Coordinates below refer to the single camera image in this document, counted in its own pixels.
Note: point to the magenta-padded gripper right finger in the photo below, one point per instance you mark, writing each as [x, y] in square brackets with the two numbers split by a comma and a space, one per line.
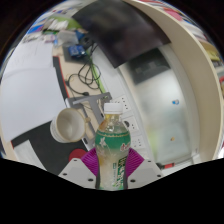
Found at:
[145, 170]

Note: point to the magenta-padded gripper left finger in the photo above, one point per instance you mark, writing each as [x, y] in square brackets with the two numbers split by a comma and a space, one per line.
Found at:
[75, 171]

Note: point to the green-labelled drink bottle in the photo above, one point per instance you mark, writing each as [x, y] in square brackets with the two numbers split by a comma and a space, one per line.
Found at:
[111, 143]

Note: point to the flat round red coaster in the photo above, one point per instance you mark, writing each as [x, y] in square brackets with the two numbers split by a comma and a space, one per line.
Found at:
[76, 154]

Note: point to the black desk mat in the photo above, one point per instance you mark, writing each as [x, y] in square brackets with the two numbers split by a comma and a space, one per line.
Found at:
[46, 146]

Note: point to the white cup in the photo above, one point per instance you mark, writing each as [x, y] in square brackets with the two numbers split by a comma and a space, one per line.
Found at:
[68, 125]

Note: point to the blue sticker on glass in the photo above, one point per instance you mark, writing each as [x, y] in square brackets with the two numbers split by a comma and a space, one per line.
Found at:
[175, 101]

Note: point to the grey metal laptop stand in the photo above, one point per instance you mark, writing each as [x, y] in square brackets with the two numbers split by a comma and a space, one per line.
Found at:
[96, 98]

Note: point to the white paper sheets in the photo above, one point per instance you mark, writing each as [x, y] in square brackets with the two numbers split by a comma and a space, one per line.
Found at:
[30, 96]

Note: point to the black red-edged mat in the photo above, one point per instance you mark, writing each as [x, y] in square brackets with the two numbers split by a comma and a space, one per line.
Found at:
[60, 76]

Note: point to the small blue box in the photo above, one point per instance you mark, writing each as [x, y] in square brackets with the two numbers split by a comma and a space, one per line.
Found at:
[76, 51]

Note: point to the clear plastic box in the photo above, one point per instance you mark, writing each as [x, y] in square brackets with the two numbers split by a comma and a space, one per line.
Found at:
[68, 38]

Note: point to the black computer monitor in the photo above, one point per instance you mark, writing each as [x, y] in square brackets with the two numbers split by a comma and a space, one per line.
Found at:
[123, 26]

